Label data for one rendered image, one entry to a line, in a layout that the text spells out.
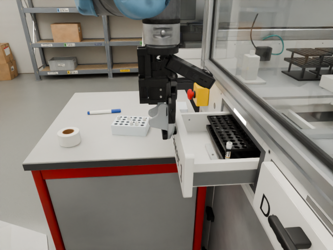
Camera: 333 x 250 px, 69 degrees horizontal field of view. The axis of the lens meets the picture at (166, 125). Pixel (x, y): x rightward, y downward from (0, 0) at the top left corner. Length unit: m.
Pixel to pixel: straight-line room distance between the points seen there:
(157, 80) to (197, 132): 0.28
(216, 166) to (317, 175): 0.20
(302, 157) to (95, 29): 4.51
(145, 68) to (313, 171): 0.35
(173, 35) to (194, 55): 0.88
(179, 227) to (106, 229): 0.27
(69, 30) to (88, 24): 0.50
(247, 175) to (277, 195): 0.12
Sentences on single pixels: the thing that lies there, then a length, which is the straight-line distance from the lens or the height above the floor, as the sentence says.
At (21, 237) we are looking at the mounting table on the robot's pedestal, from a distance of 0.62.
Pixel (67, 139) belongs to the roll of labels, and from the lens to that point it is 0.84.
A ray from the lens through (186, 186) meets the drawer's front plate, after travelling 0.51.
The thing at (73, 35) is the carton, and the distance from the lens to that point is 4.38.
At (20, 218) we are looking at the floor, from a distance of 1.83.
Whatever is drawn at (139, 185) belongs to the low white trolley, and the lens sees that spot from 0.84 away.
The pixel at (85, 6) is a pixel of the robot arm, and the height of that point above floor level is 1.18.
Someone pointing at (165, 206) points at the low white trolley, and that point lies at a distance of 0.91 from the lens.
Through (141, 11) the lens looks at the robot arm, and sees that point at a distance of 0.31.
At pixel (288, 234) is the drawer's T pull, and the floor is 0.91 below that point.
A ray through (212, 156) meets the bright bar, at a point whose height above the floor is 0.85.
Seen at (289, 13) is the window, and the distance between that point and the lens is 0.49.
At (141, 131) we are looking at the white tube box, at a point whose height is 0.78.
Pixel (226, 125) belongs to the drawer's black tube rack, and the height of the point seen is 0.90.
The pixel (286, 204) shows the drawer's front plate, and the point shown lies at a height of 0.91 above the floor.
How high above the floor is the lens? 1.19
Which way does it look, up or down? 27 degrees down
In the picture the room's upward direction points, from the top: straight up
